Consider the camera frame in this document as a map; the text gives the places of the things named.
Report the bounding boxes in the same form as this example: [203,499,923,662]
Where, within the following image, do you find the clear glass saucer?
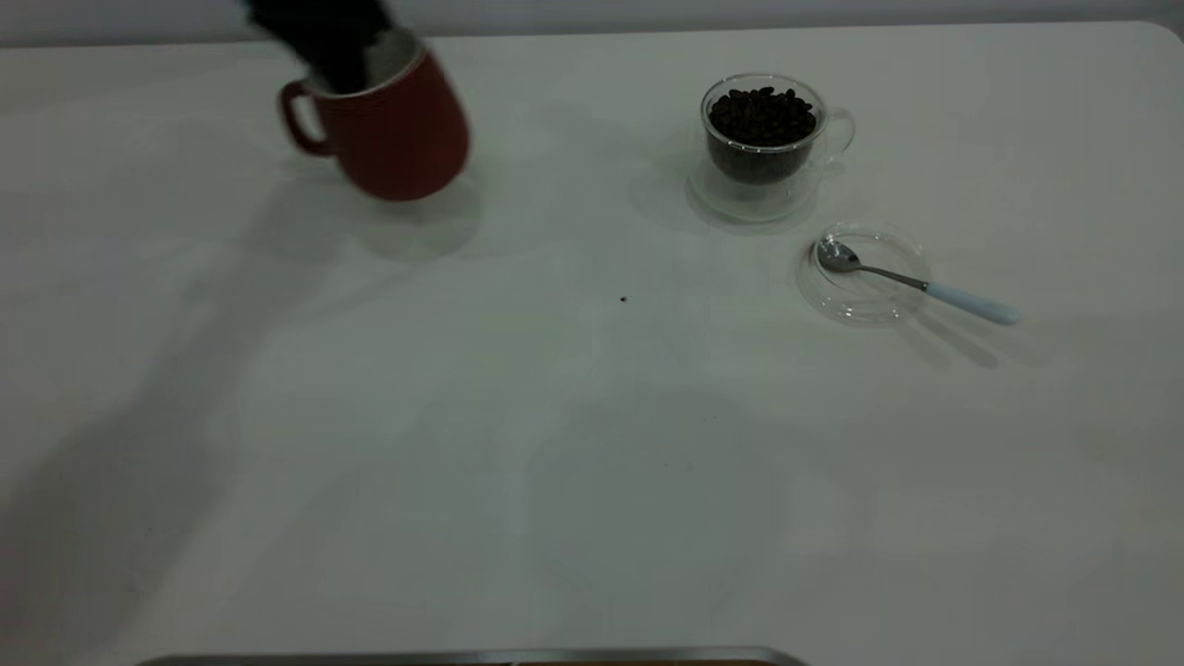
[685,146,825,225]

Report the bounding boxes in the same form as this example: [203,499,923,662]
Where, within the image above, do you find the clear ribbed glass dish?
[795,220,931,327]

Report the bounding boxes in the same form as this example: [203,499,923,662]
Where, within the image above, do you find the clear glass cup with handle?
[699,74,856,187]

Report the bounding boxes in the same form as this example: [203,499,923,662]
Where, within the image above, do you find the dark roasted coffee beans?
[708,86,820,183]

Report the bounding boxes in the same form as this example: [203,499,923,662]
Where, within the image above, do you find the red mug white inside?
[278,28,471,203]

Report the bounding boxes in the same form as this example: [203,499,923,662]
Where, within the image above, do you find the silver metal frame bar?
[134,647,811,666]

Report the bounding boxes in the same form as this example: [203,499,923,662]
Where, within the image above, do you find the metal spoon light blue handle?
[816,239,1021,327]

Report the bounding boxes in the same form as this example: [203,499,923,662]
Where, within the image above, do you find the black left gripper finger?
[242,0,336,93]
[319,0,394,93]

